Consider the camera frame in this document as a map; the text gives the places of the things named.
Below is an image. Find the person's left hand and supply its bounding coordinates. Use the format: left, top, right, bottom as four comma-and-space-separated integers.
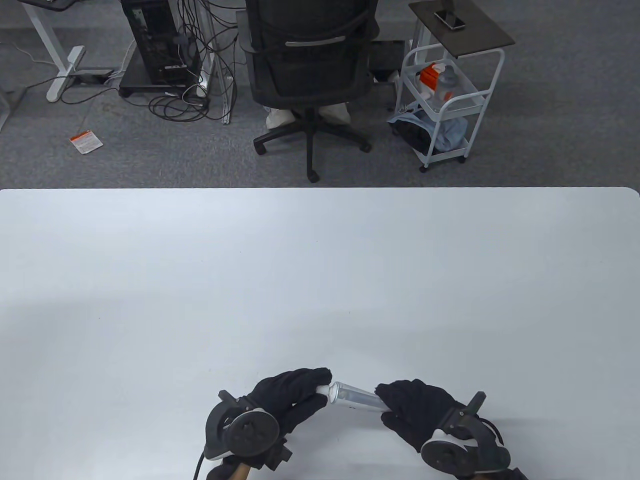
247, 367, 334, 438

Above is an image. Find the person's right hand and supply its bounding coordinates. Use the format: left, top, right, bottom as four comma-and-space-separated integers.
374, 378, 464, 454

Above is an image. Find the silver tube with white cap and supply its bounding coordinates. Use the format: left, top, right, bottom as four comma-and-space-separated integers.
315, 381, 395, 414

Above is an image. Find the person's right forearm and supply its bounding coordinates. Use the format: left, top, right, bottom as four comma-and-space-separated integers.
477, 467, 529, 480

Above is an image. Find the person's left forearm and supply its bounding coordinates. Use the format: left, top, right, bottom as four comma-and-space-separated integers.
206, 462, 252, 480

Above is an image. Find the black left wrist tracker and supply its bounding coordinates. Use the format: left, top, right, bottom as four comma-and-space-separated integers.
205, 389, 294, 471

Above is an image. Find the black wrist tracker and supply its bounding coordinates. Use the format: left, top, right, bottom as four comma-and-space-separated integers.
420, 391, 512, 479
205, 389, 294, 471

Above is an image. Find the black right wrist tracker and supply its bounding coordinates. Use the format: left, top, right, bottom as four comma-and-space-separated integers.
420, 391, 512, 479

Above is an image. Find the black bag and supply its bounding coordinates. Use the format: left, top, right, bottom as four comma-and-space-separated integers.
394, 119, 432, 157

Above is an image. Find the white rolling cart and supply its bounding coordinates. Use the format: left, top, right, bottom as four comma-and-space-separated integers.
394, 0, 506, 174

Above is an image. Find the blue cloth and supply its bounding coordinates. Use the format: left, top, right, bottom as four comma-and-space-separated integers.
389, 110, 469, 154

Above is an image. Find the clear plastic bottle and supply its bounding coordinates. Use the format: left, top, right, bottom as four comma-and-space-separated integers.
434, 66, 462, 114

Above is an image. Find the orange and white paper packet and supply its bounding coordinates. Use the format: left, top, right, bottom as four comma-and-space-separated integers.
69, 129, 105, 156

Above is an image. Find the orange and white box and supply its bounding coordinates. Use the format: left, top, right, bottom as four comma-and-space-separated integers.
418, 63, 447, 92

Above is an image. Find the black office chair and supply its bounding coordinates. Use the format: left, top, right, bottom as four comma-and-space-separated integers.
235, 0, 381, 184

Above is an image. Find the black computer floor stand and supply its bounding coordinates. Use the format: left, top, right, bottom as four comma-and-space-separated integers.
118, 49, 205, 99

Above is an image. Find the white metal desk leg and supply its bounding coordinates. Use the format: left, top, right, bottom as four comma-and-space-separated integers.
195, 0, 234, 126

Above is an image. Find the dark board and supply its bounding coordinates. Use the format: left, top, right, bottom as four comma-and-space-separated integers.
408, 0, 516, 59

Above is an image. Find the black computer tower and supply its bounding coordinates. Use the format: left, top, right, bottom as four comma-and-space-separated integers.
121, 0, 202, 86

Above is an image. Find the black smartphone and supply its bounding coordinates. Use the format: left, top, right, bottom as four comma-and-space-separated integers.
432, 9, 467, 32

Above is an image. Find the black desk top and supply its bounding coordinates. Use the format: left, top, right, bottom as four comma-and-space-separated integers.
19, 0, 84, 13

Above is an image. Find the tangle of black cables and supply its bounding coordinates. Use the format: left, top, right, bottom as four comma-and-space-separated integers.
149, 0, 240, 123

